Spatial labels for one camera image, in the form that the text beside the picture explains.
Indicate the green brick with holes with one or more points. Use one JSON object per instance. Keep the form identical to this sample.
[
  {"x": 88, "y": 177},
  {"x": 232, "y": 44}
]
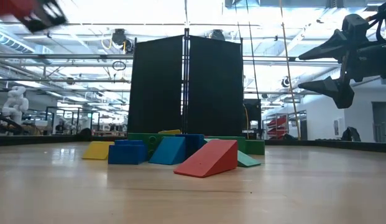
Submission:
[{"x": 140, "y": 136}]

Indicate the yellow long block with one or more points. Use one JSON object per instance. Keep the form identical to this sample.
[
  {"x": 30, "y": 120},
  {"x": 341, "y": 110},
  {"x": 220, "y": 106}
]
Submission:
[{"x": 169, "y": 132}]

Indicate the red shelf rack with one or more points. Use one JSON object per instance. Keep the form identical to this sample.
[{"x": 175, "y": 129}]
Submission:
[{"x": 277, "y": 126}]

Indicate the black bag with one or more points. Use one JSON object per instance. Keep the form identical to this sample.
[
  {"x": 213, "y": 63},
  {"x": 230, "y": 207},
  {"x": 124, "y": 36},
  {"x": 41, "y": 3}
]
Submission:
[{"x": 351, "y": 134}]

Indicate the red wedge block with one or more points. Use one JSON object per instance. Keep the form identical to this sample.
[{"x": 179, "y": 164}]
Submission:
[{"x": 211, "y": 158}]

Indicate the dark blue block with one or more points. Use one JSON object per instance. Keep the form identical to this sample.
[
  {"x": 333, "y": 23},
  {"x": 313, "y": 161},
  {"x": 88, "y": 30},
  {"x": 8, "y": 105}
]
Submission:
[{"x": 195, "y": 143}]

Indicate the blue studded brick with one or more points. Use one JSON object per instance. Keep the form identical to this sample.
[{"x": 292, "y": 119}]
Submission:
[{"x": 127, "y": 154}]

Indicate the white robot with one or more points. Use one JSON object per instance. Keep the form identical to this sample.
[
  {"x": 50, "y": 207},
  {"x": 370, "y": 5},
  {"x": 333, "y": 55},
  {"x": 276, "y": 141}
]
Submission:
[{"x": 15, "y": 104}]

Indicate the black computer case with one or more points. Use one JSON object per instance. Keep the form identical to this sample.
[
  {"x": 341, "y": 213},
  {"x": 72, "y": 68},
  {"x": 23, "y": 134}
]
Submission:
[{"x": 253, "y": 116}]

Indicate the yellow wedge block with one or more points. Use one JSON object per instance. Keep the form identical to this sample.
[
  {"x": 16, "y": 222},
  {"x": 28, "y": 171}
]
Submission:
[{"x": 98, "y": 151}]

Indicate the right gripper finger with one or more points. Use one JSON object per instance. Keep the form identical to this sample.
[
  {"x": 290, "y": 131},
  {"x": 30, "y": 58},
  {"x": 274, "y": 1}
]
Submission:
[
  {"x": 338, "y": 91},
  {"x": 331, "y": 48}
]

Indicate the teal green wedge block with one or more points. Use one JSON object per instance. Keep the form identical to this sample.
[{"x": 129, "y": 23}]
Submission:
[{"x": 247, "y": 160}]

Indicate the blue wedge block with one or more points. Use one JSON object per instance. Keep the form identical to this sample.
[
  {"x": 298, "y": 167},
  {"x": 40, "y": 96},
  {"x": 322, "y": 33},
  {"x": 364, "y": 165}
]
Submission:
[{"x": 169, "y": 151}]

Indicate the black folding screen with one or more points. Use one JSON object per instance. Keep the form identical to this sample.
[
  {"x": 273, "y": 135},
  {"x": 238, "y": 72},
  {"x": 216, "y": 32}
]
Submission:
[{"x": 155, "y": 87}]

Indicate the black rack frame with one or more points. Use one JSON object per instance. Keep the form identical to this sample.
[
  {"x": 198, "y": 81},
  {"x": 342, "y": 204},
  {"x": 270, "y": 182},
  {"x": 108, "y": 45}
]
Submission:
[{"x": 71, "y": 107}]

